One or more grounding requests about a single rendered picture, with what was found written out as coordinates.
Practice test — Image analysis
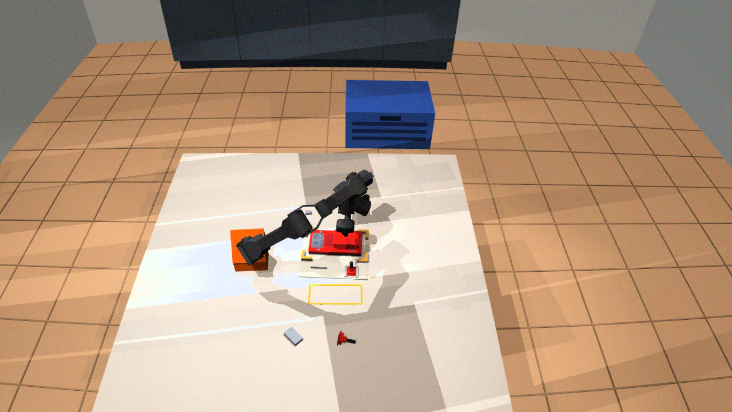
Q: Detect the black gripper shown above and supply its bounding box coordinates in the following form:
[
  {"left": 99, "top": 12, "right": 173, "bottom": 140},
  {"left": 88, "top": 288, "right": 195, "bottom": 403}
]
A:
[{"left": 336, "top": 198, "right": 355, "bottom": 237}]

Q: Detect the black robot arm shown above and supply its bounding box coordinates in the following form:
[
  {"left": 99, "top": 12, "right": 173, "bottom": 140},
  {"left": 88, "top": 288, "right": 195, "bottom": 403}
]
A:
[{"left": 236, "top": 169, "right": 373, "bottom": 265}]

